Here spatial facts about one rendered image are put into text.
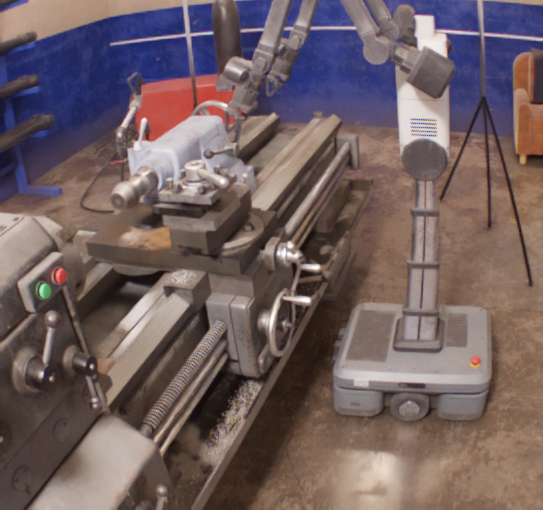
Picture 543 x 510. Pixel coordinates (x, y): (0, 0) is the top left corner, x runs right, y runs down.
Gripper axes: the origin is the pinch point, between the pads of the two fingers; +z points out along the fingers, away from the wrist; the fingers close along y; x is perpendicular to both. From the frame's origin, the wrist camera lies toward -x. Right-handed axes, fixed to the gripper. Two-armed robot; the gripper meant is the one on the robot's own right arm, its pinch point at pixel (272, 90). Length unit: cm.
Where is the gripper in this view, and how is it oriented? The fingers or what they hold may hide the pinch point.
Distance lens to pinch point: 235.7
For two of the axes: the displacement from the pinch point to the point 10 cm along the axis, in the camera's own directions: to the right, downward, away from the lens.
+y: -2.7, 4.4, -8.5
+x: 8.7, 4.8, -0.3
